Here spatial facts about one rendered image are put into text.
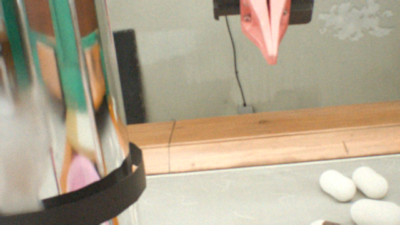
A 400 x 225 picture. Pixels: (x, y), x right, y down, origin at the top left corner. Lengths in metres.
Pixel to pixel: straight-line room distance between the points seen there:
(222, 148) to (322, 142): 0.10
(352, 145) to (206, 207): 0.17
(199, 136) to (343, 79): 2.03
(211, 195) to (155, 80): 1.98
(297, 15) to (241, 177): 0.17
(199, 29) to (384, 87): 1.03
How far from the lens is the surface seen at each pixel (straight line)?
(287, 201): 0.40
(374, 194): 0.39
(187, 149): 0.48
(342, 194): 0.39
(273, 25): 0.41
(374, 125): 0.51
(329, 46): 2.43
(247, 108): 2.37
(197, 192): 0.42
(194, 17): 2.33
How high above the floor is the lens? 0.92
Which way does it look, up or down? 16 degrees down
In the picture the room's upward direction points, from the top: 6 degrees counter-clockwise
